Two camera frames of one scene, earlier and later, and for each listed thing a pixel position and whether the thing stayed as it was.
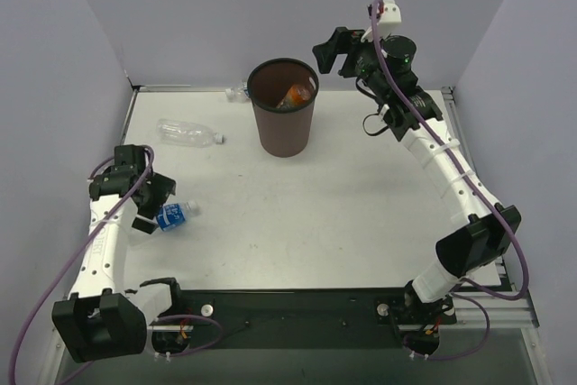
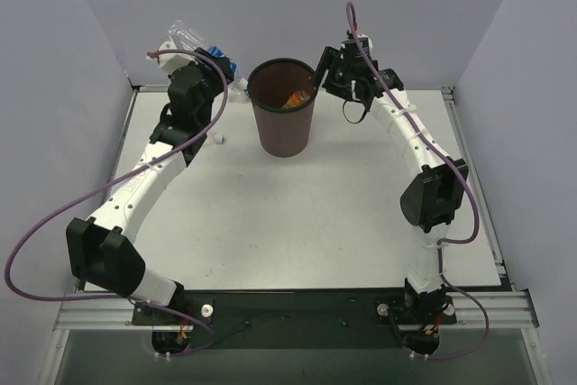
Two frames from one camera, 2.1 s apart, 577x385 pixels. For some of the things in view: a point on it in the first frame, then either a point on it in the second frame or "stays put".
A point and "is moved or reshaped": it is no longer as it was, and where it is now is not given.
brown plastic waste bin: (283, 133) stays put
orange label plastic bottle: (296, 96) is moved or reshaped
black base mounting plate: (297, 318) stays put
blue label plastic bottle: (172, 215) -> (185, 37)
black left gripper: (156, 193) -> (221, 66)
